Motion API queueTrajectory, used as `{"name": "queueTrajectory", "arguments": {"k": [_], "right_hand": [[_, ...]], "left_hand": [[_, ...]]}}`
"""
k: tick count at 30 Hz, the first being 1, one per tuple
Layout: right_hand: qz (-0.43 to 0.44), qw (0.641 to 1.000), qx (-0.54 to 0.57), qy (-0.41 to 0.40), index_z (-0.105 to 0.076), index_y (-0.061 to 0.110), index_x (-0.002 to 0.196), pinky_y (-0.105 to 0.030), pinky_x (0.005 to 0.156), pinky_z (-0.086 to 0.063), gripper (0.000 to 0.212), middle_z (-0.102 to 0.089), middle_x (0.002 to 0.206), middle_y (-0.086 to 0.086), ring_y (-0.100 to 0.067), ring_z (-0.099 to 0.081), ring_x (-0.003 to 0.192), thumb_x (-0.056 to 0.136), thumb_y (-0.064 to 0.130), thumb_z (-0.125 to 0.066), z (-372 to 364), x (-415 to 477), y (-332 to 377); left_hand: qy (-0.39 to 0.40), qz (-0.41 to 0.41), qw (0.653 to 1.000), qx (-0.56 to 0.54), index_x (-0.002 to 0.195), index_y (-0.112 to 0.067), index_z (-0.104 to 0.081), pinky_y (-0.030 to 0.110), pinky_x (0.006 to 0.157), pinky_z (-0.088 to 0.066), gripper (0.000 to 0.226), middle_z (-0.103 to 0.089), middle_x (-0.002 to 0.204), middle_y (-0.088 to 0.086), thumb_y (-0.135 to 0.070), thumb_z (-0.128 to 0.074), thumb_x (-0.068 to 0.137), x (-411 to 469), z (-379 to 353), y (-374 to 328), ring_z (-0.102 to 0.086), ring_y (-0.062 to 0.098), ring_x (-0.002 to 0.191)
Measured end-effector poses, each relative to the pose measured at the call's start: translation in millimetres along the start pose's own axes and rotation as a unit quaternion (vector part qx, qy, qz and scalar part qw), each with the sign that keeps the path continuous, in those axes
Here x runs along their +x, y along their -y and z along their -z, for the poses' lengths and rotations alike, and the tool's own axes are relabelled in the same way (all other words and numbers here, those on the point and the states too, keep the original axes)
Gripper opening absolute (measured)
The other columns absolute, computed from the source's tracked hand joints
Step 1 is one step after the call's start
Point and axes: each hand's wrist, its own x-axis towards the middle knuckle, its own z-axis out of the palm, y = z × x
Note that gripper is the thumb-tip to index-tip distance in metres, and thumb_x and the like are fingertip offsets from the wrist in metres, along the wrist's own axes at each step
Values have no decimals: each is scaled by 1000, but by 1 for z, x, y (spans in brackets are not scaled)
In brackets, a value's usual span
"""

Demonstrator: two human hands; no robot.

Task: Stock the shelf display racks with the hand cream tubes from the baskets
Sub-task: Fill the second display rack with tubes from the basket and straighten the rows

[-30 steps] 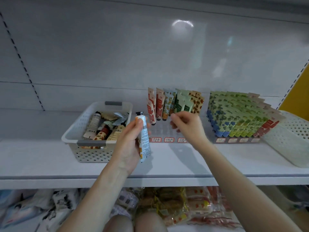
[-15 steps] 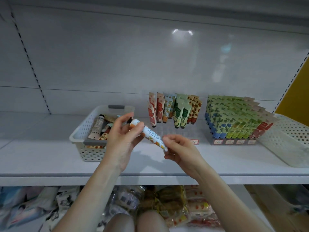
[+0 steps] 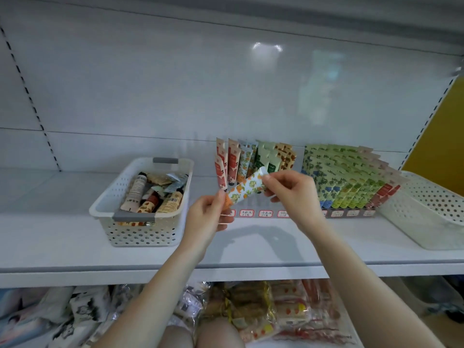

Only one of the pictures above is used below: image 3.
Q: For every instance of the person's left hand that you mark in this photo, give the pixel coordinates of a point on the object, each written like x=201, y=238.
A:
x=204, y=222

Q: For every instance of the person's right hand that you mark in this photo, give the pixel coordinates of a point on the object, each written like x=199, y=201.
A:
x=296, y=198

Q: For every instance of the pale blue floral hand cream tube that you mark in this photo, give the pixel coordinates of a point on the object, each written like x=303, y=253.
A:
x=246, y=186

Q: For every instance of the row of hand cream tubes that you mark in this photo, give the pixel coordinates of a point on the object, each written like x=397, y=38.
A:
x=344, y=174

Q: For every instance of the pile of pale hand cream tubes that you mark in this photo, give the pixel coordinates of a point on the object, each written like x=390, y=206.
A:
x=152, y=195

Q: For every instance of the white perforated plastic basket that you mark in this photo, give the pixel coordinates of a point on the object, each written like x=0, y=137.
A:
x=428, y=213
x=141, y=232

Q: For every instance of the white metal shelf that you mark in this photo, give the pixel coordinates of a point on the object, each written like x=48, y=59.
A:
x=65, y=250

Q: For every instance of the person's right forearm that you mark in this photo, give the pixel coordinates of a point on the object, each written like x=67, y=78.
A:
x=370, y=293

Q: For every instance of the person's left forearm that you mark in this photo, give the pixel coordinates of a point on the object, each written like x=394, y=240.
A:
x=149, y=304

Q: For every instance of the person's right leg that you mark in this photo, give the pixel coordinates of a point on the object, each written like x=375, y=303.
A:
x=219, y=334

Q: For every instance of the person's leg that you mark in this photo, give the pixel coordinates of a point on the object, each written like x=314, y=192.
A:
x=175, y=337
x=219, y=334

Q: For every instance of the person's left leg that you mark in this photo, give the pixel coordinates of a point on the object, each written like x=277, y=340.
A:
x=175, y=337

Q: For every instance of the clear divider tray with labels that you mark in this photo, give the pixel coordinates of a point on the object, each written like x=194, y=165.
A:
x=265, y=213

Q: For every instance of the pile of snack packets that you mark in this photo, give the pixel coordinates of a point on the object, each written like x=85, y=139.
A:
x=268, y=308

